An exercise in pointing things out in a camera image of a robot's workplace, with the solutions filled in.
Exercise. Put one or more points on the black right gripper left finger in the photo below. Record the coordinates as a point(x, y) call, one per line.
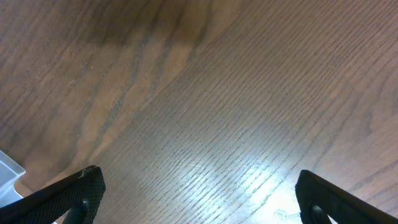
point(77, 196)

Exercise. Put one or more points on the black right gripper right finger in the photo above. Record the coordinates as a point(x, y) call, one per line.
point(321, 202)

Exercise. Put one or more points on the clear plastic storage bin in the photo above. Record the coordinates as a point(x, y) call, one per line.
point(10, 173)

